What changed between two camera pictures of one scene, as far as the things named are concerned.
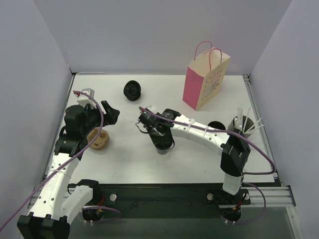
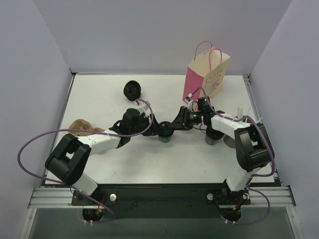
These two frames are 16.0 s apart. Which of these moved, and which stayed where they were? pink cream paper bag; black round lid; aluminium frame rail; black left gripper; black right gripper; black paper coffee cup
Moved: black right gripper; black left gripper; black paper coffee cup
Stayed: black round lid; aluminium frame rail; pink cream paper bag
